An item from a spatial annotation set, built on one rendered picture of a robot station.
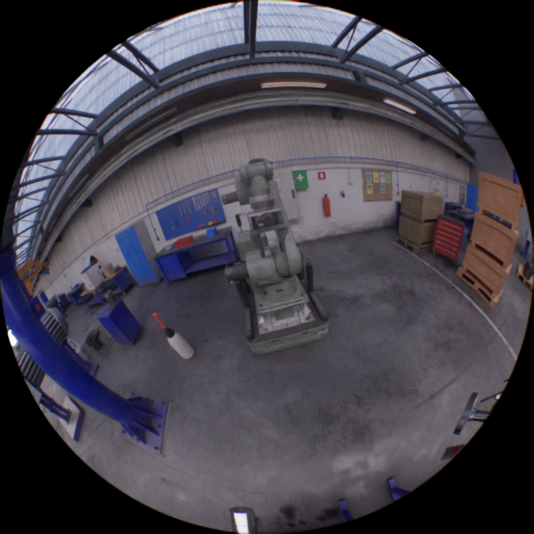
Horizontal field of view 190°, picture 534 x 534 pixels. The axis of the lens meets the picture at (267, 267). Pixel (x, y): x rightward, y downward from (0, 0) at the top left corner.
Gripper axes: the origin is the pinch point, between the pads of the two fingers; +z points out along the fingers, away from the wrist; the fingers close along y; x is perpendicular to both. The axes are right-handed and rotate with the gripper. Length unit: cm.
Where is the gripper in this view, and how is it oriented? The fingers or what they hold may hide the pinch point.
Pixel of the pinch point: (272, 249)
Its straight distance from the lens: 113.6
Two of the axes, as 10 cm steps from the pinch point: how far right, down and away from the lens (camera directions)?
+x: 1.3, 4.7, -8.7
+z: 2.0, 8.5, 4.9
